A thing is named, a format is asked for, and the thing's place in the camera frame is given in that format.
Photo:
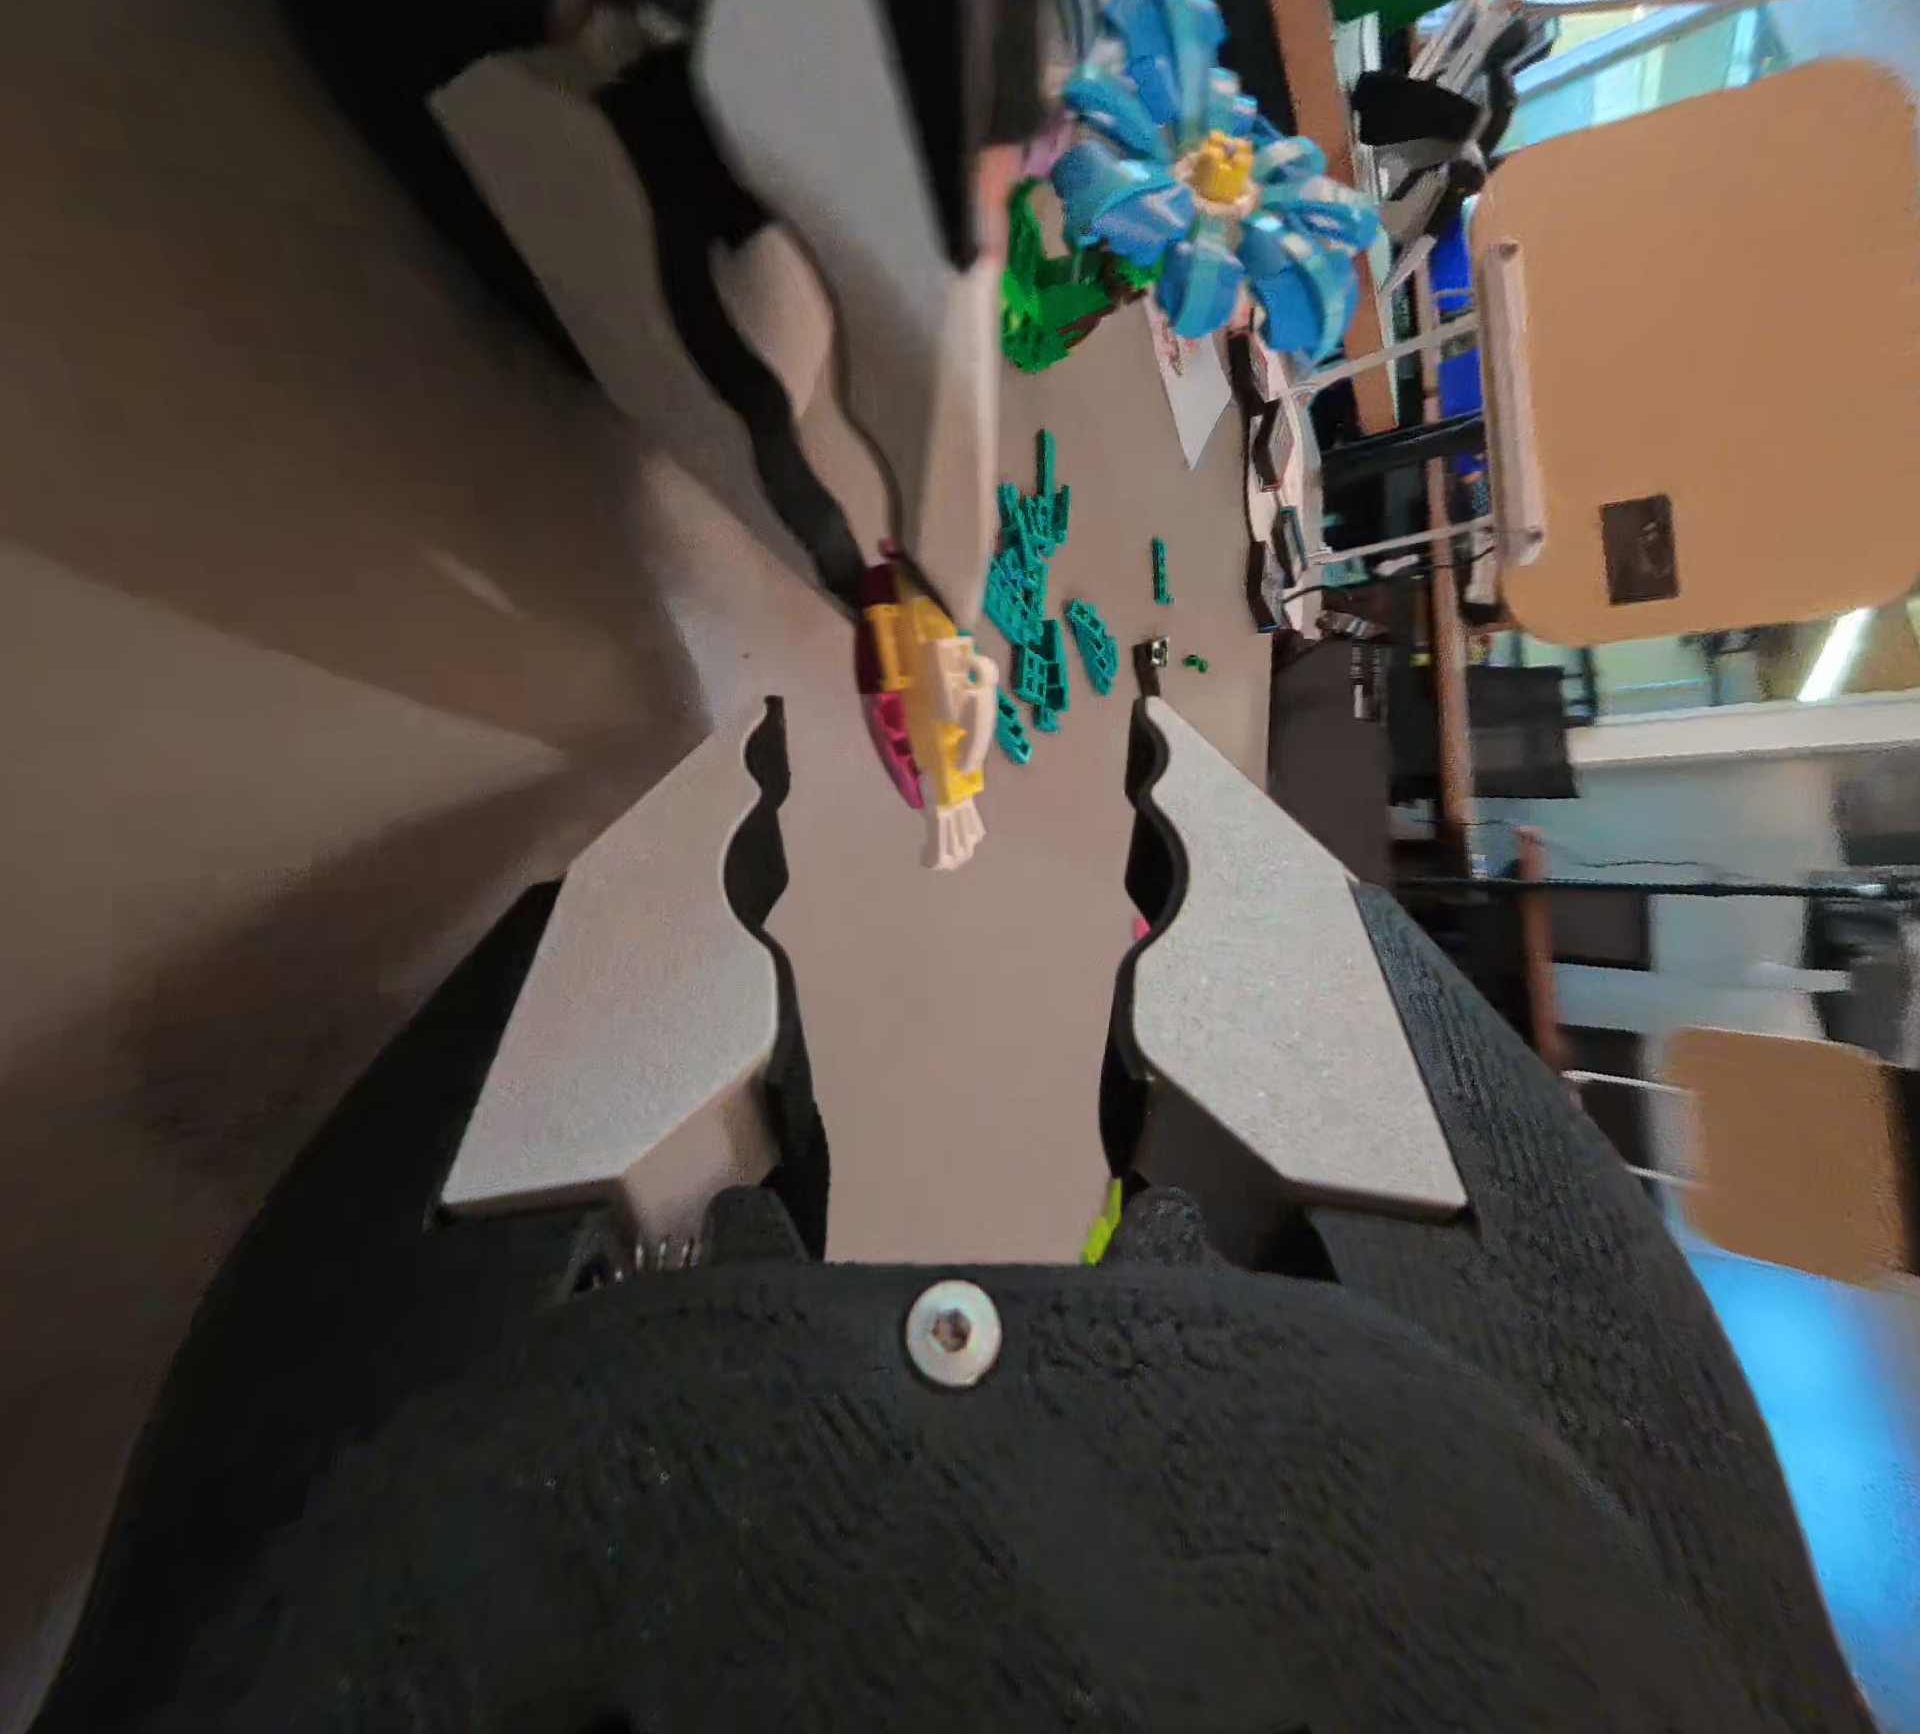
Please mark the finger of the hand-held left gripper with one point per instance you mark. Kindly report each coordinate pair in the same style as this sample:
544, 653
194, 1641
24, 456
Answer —
824, 114
601, 249

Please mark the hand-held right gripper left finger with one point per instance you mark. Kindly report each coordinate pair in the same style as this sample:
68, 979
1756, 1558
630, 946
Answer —
630, 1015

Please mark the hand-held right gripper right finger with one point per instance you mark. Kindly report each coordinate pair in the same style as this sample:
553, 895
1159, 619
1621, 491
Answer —
1274, 1015

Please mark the small white lego piece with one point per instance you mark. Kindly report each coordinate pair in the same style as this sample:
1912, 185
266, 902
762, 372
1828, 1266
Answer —
954, 834

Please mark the yellow and pink lego assembly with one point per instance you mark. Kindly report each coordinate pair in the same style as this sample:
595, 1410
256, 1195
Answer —
923, 684

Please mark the pile of lime lego pieces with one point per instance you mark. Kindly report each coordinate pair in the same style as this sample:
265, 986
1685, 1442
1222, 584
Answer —
1107, 1225

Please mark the black lego piece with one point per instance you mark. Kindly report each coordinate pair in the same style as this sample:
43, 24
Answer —
1154, 662

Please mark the blue flower lego model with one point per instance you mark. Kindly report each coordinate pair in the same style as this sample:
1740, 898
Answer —
1201, 189

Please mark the single teal lego piece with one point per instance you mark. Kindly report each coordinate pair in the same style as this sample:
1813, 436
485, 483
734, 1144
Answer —
1161, 573

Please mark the pile of teal lego pieces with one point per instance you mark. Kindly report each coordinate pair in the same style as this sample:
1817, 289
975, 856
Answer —
1034, 608

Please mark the lego instruction booklet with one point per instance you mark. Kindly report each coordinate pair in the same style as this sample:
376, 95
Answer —
1196, 406

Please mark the large wooden chair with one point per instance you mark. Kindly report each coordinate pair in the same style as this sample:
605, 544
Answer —
1694, 355

